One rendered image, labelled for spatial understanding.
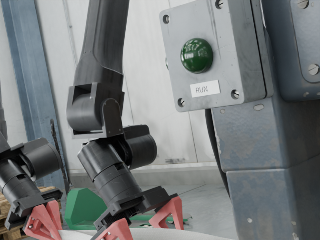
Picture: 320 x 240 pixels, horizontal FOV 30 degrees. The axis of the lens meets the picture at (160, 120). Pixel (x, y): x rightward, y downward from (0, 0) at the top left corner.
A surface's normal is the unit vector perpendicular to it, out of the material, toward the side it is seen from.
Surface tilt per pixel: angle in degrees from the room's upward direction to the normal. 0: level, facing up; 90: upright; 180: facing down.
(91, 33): 68
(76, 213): 75
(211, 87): 90
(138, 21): 90
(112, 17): 91
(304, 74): 90
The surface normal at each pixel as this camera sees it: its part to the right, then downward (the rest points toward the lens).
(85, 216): 0.65, -0.34
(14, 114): 0.72, -0.10
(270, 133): -0.67, 0.16
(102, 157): -0.01, -0.35
